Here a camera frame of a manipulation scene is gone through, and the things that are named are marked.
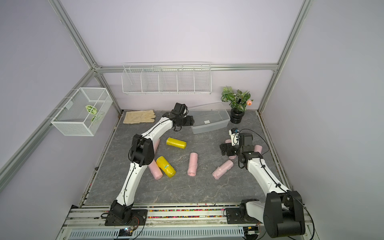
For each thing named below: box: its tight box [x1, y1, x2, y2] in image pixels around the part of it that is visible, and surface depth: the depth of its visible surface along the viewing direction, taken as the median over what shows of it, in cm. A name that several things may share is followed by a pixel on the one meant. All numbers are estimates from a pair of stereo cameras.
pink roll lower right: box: [212, 160, 234, 180], surface depth 88 cm
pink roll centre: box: [187, 152, 199, 177], surface depth 90 cm
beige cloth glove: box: [123, 110, 156, 124], surface depth 121 cm
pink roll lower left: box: [148, 159, 164, 180], surface depth 88 cm
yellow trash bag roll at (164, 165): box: [156, 155, 177, 178], surface depth 88 cm
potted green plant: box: [221, 85, 254, 124], surface depth 98 cm
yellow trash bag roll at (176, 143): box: [166, 137, 187, 150], surface depth 100 cm
